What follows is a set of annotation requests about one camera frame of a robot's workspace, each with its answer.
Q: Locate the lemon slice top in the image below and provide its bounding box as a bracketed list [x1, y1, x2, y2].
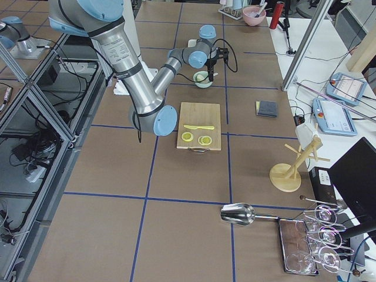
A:
[198, 135, 212, 146]

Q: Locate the light green bowl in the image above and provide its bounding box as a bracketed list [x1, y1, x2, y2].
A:
[193, 70, 213, 89]

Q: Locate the pink bowl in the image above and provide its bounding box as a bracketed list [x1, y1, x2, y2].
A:
[242, 6, 266, 26]

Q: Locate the red cylinder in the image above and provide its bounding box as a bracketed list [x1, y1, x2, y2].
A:
[269, 1, 284, 29]

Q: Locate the lemon slice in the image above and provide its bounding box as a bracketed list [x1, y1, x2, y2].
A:
[181, 132, 194, 142]
[198, 135, 212, 146]

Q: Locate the blue teach pendant near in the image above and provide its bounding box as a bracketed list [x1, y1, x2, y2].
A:
[312, 98, 358, 136]

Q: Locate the white rectangular tray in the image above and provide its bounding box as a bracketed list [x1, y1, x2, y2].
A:
[187, 39, 197, 48]

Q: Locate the lemon slice front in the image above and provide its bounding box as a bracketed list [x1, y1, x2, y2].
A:
[181, 132, 194, 142]

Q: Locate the wooden cutting board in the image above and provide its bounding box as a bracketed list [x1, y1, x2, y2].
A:
[176, 102, 221, 152]

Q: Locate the black monitor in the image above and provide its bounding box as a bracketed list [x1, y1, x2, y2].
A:
[329, 137, 375, 240]

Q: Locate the aluminium frame post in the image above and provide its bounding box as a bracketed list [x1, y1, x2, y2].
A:
[281, 0, 333, 92]

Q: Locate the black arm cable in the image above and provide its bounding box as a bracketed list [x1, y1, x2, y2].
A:
[211, 38, 238, 73]

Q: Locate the blue teach pendant far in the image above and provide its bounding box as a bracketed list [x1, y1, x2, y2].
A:
[326, 72, 367, 106]

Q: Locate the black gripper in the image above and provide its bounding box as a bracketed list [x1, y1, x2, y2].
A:
[205, 48, 229, 81]

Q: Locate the wine glass rack tray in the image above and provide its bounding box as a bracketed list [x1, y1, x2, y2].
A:
[277, 218, 311, 275]

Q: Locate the wooden mug tree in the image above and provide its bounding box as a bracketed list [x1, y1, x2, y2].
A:
[269, 135, 330, 193]

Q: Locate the grey folded cloth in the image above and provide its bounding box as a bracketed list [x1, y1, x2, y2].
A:
[255, 100, 278, 118]

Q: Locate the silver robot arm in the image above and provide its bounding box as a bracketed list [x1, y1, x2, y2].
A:
[49, 1, 218, 136]
[1, 16, 36, 53]

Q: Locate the yellow plastic knife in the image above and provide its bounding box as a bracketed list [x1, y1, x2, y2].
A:
[183, 125, 215, 130]

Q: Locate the black selfie stick tripod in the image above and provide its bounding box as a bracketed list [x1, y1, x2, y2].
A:
[278, 17, 296, 55]

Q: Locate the metal scoop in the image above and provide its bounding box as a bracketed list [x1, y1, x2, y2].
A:
[220, 203, 278, 226]

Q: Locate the blue teach pendant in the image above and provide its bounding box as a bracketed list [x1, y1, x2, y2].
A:
[326, 72, 367, 106]
[312, 98, 358, 136]

